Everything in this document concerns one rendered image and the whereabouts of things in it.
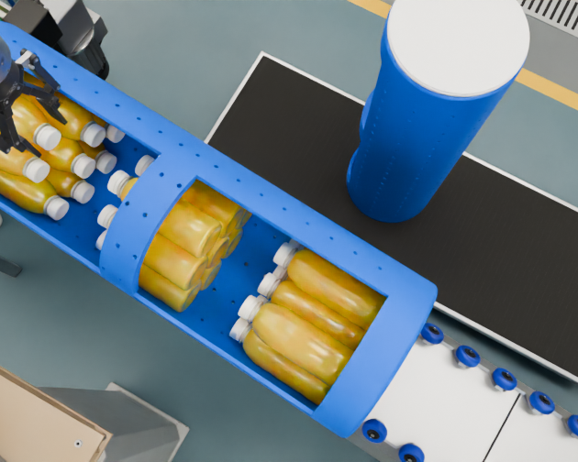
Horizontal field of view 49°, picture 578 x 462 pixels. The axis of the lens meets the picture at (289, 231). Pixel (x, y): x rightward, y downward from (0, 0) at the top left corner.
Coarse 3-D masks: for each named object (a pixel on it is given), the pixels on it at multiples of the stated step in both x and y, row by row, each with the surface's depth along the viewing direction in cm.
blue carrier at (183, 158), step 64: (64, 64) 106; (128, 128) 99; (128, 192) 94; (256, 192) 98; (128, 256) 96; (256, 256) 119; (384, 256) 99; (192, 320) 110; (384, 320) 90; (384, 384) 88
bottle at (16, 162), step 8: (0, 152) 107; (16, 152) 107; (24, 152) 108; (0, 160) 107; (8, 160) 107; (16, 160) 107; (24, 160) 108; (32, 160) 108; (0, 168) 108; (8, 168) 108; (16, 168) 108; (24, 168) 108; (24, 176) 109
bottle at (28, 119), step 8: (16, 104) 104; (24, 104) 105; (32, 104) 106; (16, 112) 104; (24, 112) 104; (32, 112) 105; (40, 112) 106; (16, 120) 104; (24, 120) 104; (32, 120) 104; (40, 120) 105; (24, 128) 104; (32, 128) 104; (40, 128) 105; (24, 136) 105; (32, 136) 105
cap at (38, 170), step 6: (36, 162) 108; (42, 162) 108; (30, 168) 107; (36, 168) 107; (42, 168) 108; (48, 168) 110; (30, 174) 108; (36, 174) 108; (42, 174) 110; (36, 180) 109; (42, 180) 110
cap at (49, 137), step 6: (48, 126) 105; (42, 132) 104; (48, 132) 104; (54, 132) 105; (60, 132) 106; (42, 138) 104; (48, 138) 104; (54, 138) 106; (60, 138) 107; (42, 144) 105; (48, 144) 105; (54, 144) 107
